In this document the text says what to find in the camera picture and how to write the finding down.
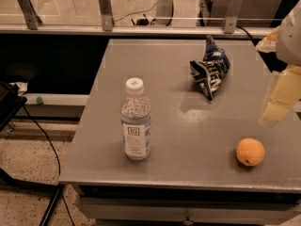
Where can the left metal railing bracket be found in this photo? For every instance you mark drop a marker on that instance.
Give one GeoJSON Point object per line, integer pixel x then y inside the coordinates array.
{"type": "Point", "coordinates": [31, 17]}

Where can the right metal railing bracket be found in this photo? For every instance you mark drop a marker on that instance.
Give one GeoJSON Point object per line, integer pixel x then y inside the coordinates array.
{"type": "Point", "coordinates": [232, 15]}

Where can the orange fruit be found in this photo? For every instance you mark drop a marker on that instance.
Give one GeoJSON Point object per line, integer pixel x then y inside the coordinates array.
{"type": "Point", "coordinates": [250, 152]}

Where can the blue chip bag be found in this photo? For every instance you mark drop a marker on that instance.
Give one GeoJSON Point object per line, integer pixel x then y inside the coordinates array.
{"type": "Point", "coordinates": [210, 71]}

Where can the dark cabinet behind glass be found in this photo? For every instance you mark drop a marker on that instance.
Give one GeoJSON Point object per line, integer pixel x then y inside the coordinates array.
{"type": "Point", "coordinates": [249, 13]}

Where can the metal railing bracket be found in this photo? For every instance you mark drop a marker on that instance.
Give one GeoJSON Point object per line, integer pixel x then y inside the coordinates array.
{"type": "Point", "coordinates": [31, 17]}
{"type": "Point", "coordinates": [106, 15]}
{"type": "Point", "coordinates": [232, 15]}

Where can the middle metal railing bracket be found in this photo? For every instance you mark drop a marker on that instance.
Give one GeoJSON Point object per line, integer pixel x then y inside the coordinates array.
{"type": "Point", "coordinates": [106, 15]}

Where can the clear plastic water bottle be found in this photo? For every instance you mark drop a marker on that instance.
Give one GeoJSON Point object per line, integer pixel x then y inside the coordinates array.
{"type": "Point", "coordinates": [135, 117]}

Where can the black equipment at left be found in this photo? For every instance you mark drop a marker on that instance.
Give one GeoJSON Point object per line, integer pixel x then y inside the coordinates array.
{"type": "Point", "coordinates": [10, 103]}

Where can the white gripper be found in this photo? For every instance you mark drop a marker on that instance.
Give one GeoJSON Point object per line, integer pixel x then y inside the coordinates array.
{"type": "Point", "coordinates": [291, 39]}

